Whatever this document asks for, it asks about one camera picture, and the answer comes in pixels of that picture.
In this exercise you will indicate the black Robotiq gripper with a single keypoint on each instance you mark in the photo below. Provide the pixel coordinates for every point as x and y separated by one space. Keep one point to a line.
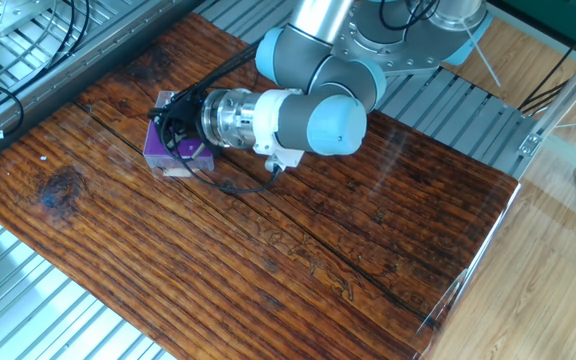
190 117

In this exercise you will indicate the purple pipette tip box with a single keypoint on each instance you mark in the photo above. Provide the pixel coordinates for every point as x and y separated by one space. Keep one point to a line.
155 150

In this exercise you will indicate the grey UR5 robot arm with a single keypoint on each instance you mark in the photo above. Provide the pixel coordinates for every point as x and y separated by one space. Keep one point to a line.
313 120

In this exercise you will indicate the wood grain table board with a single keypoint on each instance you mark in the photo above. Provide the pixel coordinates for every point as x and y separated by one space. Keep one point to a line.
268 275

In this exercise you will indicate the silver perforated metal plate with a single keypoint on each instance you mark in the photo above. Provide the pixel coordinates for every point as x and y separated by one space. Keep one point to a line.
13 12

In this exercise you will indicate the aluminium edge rail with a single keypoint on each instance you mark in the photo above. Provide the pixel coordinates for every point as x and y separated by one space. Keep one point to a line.
68 83

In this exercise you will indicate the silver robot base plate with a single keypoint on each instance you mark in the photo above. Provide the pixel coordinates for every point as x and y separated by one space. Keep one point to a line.
408 60

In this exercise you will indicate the aluminium frame post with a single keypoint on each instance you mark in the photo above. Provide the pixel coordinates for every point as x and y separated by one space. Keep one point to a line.
568 92

